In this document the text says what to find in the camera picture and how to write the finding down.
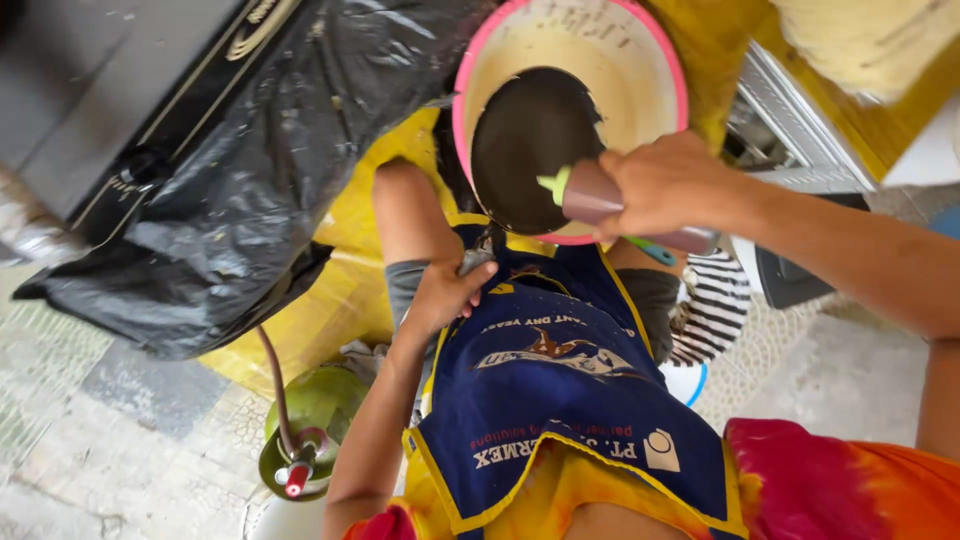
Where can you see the person's right hand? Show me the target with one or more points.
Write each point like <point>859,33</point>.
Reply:
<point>667,184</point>

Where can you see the person's left hand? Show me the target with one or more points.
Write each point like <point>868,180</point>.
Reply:
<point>442,296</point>

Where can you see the person's right fingers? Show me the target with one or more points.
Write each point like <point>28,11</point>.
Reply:
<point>609,160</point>

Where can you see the green silicone spatula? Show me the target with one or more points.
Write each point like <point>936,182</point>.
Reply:
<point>556,184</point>

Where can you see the black frying pan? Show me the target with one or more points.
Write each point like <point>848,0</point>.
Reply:
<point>529,150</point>

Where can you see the pink bucket with batter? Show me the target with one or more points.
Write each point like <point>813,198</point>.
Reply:
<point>600,67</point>

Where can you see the black and white striped cloth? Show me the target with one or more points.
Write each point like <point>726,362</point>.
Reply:
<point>712,304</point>

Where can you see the black box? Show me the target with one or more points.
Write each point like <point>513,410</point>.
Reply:
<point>795,270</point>

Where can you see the navy blue apron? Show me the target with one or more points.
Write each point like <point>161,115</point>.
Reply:
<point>570,390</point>

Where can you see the white and blue lid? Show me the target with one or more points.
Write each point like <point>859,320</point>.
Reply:
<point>686,381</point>

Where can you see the yellow cabinet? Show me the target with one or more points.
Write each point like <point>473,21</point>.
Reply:
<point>885,112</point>

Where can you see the yellow plastic sheet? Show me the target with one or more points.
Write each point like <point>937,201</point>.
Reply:
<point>352,292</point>

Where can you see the cream woven cover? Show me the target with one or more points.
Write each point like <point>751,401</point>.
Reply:
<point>874,41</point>

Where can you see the black plastic bag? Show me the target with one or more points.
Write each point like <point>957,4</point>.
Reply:
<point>247,172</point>

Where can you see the green gas cylinder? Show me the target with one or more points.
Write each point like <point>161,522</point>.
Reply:
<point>315,409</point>

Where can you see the red gas regulator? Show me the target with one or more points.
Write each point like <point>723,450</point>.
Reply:
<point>298,477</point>

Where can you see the white container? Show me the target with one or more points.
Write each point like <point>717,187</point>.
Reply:
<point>289,521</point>

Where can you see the black and grey stove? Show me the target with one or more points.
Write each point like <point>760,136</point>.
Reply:
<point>82,97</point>

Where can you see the metal window frame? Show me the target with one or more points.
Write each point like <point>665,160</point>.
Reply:
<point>787,127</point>

